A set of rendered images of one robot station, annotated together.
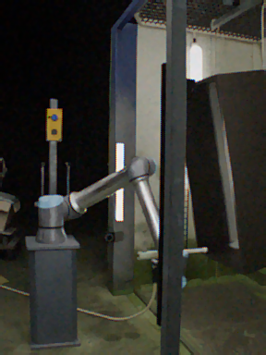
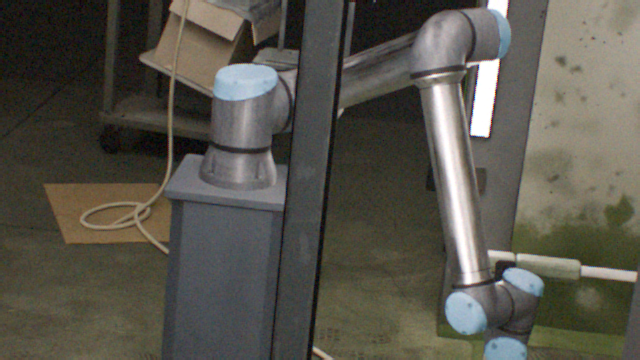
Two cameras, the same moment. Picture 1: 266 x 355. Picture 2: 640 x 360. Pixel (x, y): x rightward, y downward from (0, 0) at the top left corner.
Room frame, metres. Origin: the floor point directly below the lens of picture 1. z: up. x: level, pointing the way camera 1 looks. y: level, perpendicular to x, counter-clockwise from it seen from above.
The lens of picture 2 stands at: (-0.55, -0.78, 1.63)
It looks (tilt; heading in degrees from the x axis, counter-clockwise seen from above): 18 degrees down; 21
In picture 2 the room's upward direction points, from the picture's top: 6 degrees clockwise
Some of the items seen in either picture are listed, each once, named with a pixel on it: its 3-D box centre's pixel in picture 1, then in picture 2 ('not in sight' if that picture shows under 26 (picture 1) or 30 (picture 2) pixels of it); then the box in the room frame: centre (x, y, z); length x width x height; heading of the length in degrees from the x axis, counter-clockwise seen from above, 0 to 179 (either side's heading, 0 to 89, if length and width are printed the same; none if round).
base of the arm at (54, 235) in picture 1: (51, 232); (239, 158); (2.25, 0.50, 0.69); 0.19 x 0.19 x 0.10
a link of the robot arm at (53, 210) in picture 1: (52, 210); (246, 104); (2.26, 0.50, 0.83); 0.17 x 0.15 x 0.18; 154
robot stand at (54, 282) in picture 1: (52, 290); (227, 298); (2.25, 0.50, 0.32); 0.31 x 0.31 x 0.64; 18
